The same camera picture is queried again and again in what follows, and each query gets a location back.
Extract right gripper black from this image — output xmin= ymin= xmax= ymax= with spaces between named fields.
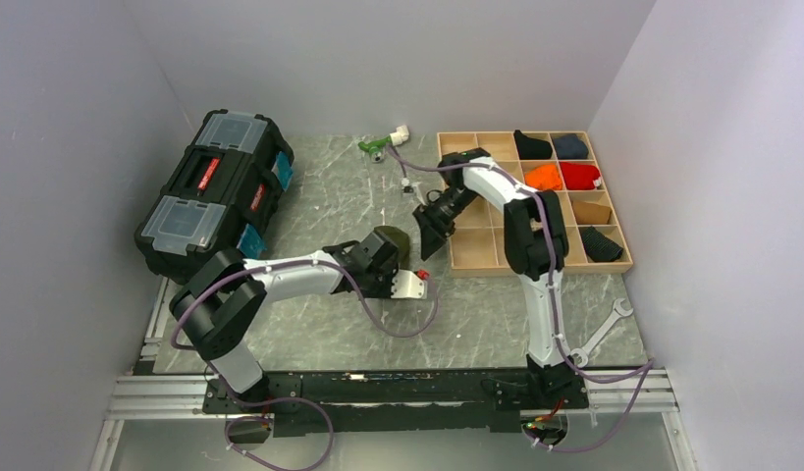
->
xmin=412 ymin=187 xmax=479 ymax=262

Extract olive green underwear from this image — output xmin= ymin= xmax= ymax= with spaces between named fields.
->
xmin=375 ymin=226 xmax=411 ymax=269

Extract wooden compartment tray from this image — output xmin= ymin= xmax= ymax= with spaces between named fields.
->
xmin=433 ymin=131 xmax=633 ymax=279

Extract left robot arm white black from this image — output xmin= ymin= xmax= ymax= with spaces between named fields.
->
xmin=170 ymin=226 xmax=410 ymax=412

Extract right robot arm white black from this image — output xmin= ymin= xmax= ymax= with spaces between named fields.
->
xmin=413 ymin=147 xmax=589 ymax=409

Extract green white pipe fitting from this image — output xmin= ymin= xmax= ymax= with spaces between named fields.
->
xmin=357 ymin=125 xmax=410 ymax=163

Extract orange rolled cloth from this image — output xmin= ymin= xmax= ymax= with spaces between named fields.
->
xmin=524 ymin=164 xmax=563 ymax=191

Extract red rolled cloth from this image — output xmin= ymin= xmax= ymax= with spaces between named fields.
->
xmin=559 ymin=162 xmax=603 ymax=191

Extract brown rolled cloth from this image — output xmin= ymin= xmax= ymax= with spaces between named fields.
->
xmin=570 ymin=200 xmax=613 ymax=226

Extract navy rolled cloth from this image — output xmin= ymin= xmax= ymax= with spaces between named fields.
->
xmin=552 ymin=133 xmax=590 ymax=160

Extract black ribbed rolled cloth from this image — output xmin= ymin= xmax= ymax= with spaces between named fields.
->
xmin=579 ymin=227 xmax=624 ymax=263

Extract black plastic toolbox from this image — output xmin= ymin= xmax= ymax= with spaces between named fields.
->
xmin=134 ymin=109 xmax=295 ymax=285

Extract silver wrench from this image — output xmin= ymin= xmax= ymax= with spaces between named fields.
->
xmin=570 ymin=298 xmax=634 ymax=368

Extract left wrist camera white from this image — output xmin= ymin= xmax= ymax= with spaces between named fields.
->
xmin=390 ymin=269 xmax=428 ymax=299

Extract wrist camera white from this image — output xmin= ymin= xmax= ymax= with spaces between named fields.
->
xmin=390 ymin=269 xmax=428 ymax=299
xmin=402 ymin=177 xmax=421 ymax=197

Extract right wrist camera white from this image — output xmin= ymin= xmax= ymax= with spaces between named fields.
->
xmin=402 ymin=177 xmax=421 ymax=197

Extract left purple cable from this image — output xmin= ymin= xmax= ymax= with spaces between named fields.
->
xmin=170 ymin=258 xmax=441 ymax=471

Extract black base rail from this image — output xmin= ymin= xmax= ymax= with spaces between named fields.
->
xmin=202 ymin=365 xmax=589 ymax=438

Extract aluminium frame rail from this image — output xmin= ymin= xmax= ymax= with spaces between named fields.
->
xmin=88 ymin=279 xmax=681 ymax=471

